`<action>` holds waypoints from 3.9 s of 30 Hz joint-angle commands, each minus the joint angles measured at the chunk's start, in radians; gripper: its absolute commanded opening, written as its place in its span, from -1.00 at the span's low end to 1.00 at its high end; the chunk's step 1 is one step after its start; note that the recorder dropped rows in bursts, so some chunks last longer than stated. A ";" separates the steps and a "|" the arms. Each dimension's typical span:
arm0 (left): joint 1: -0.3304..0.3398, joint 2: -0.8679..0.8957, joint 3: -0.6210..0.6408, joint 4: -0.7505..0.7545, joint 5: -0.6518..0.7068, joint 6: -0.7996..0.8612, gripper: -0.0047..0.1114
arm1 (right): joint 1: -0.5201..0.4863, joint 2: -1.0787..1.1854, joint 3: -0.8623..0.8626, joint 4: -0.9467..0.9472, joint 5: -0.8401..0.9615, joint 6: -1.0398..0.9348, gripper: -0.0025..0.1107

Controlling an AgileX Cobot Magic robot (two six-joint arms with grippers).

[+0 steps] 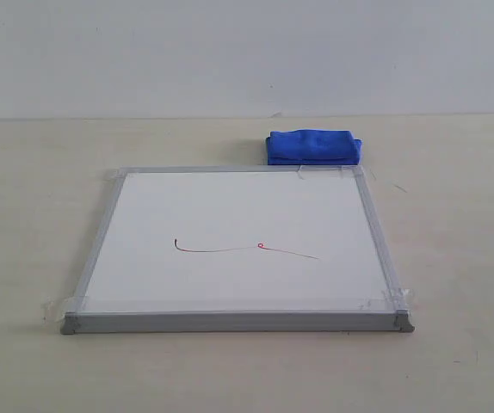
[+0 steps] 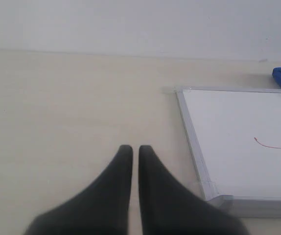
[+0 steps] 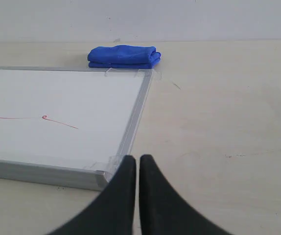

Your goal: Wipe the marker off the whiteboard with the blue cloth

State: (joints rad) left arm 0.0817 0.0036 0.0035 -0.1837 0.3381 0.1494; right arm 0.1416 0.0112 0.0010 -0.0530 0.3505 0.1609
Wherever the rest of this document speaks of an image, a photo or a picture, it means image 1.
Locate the blue cloth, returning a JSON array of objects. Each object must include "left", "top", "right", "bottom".
[{"left": 265, "top": 129, "right": 362, "bottom": 166}]

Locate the clear tape back right corner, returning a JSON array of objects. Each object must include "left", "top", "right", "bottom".
[{"left": 296, "top": 165, "right": 366, "bottom": 180}]

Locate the clear tape front right corner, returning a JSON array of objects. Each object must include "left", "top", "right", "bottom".
[{"left": 356, "top": 288, "right": 415, "bottom": 312}]

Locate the clear tape front left corner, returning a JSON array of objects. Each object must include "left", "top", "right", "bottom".
[{"left": 41, "top": 296, "right": 88, "bottom": 323}]

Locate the white whiteboard with aluminium frame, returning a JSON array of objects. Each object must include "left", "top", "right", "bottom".
[{"left": 61, "top": 166, "right": 414, "bottom": 335}]

